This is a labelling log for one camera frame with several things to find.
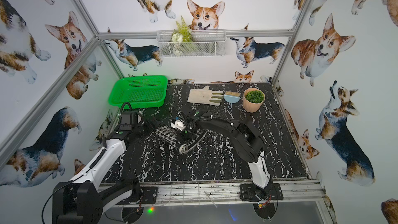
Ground pink pot with green plant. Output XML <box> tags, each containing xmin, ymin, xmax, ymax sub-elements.
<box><xmin>243</xmin><ymin>88</ymin><xmax>265</xmax><ymax>113</ymax></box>

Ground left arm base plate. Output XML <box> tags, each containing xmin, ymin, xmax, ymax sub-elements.
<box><xmin>128</xmin><ymin>187</ymin><xmax>158</xmax><ymax>204</ymax></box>

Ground green plastic basket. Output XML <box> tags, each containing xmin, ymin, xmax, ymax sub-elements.
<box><xmin>108</xmin><ymin>75</ymin><xmax>168</xmax><ymax>109</ymax></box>

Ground white work glove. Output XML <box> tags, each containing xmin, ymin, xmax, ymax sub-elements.
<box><xmin>188</xmin><ymin>86</ymin><xmax>224</xmax><ymax>106</ymax></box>

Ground black white patterned knit scarf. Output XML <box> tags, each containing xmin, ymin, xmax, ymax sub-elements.
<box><xmin>155</xmin><ymin>125</ymin><xmax>207</xmax><ymax>155</ymax></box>

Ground white wire wall basket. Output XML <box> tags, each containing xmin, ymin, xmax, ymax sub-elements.
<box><xmin>156</xmin><ymin>30</ymin><xmax>227</xmax><ymax>58</ymax></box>

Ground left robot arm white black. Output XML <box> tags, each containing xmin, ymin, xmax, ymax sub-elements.
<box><xmin>51</xmin><ymin>123</ymin><xmax>157</xmax><ymax>224</ymax></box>

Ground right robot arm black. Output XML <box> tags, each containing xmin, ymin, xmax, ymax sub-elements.
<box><xmin>171</xmin><ymin>111</ymin><xmax>273</xmax><ymax>194</ymax></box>

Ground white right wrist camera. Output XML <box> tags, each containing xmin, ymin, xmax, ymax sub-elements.
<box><xmin>171</xmin><ymin>119</ymin><xmax>186</xmax><ymax>131</ymax></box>

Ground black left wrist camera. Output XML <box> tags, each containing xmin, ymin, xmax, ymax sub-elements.
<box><xmin>119</xmin><ymin>102</ymin><xmax>143</xmax><ymax>131</ymax></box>

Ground aluminium front rail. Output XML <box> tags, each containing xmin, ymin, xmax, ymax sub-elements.
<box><xmin>66</xmin><ymin>183</ymin><xmax>327</xmax><ymax>209</ymax></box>

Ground artificial fern and white flowers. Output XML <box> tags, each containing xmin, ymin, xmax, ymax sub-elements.
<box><xmin>171</xmin><ymin>17</ymin><xmax>194</xmax><ymax>56</ymax></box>

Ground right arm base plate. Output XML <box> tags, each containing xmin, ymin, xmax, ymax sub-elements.
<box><xmin>239</xmin><ymin>183</ymin><xmax>284</xmax><ymax>202</ymax></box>

